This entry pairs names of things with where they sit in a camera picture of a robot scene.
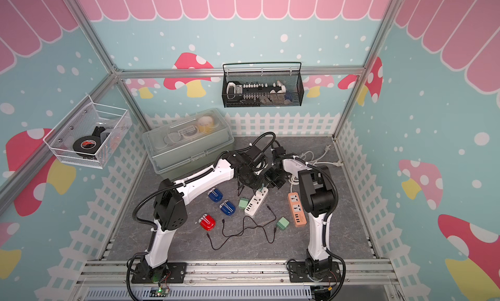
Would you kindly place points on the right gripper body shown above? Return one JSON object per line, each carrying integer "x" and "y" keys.
{"x": 274, "y": 178}

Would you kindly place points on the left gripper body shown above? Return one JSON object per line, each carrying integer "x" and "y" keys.
{"x": 251, "y": 179}

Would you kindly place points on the green charger adapter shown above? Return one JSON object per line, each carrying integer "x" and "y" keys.
{"x": 243, "y": 203}
{"x": 282, "y": 223}

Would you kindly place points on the white power strip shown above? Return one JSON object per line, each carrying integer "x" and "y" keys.
{"x": 256, "y": 201}

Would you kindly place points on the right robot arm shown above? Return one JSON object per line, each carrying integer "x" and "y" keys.
{"x": 319, "y": 198}

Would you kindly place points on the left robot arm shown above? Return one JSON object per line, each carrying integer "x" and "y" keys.
{"x": 165, "y": 210}

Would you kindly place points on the orange power strip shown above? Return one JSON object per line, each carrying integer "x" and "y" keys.
{"x": 296, "y": 208}

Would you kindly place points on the clear plastic storage box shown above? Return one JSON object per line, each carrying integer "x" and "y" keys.
{"x": 188, "y": 144}

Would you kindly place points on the black socket bit holder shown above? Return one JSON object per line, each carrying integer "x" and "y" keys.
{"x": 255, "y": 92}

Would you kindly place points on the black tape roll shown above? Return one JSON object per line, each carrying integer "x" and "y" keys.
{"x": 87, "y": 146}

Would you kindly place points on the black wire mesh basket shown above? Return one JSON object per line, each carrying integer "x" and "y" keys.
{"x": 288, "y": 73}

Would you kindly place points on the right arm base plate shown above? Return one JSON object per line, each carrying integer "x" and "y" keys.
{"x": 303, "y": 272}

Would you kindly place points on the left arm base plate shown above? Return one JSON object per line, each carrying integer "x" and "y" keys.
{"x": 167, "y": 273}

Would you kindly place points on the white wire wall basket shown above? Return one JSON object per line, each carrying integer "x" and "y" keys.
{"x": 89, "y": 135}

